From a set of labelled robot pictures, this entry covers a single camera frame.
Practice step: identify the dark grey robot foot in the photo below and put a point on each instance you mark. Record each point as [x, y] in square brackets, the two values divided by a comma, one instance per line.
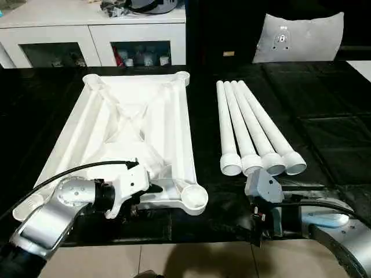
[148, 274]

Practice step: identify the white plastic bag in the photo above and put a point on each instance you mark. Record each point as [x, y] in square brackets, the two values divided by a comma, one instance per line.
[301, 37]

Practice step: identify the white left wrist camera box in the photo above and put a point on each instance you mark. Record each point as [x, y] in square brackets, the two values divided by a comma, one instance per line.
[130, 185]

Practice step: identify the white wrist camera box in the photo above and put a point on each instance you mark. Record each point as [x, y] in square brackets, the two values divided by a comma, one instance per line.
[130, 185]
[264, 185]

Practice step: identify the white flat board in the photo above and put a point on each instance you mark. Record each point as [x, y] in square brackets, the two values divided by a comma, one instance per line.
[360, 69]

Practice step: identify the small white jar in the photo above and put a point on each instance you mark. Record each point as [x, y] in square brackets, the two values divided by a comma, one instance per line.
[164, 60]
[126, 61]

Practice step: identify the white plastic table top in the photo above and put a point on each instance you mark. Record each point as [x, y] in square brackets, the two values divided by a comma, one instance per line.
[133, 116]

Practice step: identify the small red bottle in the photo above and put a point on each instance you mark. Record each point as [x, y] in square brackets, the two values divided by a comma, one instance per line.
[117, 56]

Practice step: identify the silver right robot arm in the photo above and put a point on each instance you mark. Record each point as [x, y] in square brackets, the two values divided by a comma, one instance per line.
[342, 243]

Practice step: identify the white cabinet with glass doors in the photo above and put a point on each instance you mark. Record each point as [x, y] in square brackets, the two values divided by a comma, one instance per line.
[87, 29]

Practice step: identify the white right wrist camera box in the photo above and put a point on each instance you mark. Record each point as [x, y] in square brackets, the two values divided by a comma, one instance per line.
[264, 185]

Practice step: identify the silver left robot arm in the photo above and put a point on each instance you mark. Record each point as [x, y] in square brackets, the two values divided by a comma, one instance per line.
[46, 220]

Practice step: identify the black box with yellow label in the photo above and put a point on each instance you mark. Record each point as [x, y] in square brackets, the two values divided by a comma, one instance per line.
[220, 29]

